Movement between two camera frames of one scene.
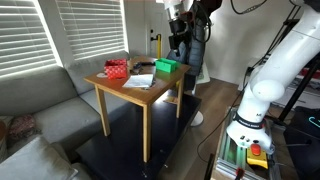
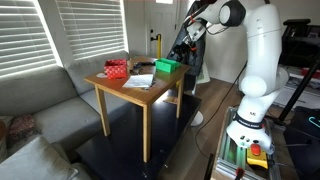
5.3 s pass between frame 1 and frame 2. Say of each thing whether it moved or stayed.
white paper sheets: stayed
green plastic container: stayed
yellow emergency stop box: stayed
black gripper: moved
